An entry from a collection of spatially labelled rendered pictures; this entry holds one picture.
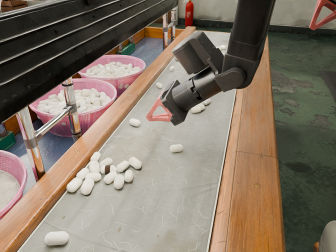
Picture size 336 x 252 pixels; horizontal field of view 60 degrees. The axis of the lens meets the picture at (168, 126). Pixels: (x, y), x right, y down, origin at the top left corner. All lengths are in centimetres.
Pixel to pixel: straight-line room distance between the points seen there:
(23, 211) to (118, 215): 17
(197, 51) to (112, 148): 33
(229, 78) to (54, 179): 40
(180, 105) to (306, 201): 129
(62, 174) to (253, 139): 45
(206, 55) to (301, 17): 483
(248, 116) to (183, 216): 39
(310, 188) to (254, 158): 122
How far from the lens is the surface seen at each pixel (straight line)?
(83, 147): 71
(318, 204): 180
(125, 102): 89
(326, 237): 133
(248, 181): 62
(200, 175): 65
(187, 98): 60
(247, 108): 89
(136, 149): 72
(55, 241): 54
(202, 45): 55
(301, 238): 160
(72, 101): 71
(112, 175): 63
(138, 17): 53
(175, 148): 70
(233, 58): 53
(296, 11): 534
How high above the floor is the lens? 116
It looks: 32 degrees down
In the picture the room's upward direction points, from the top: 1 degrees clockwise
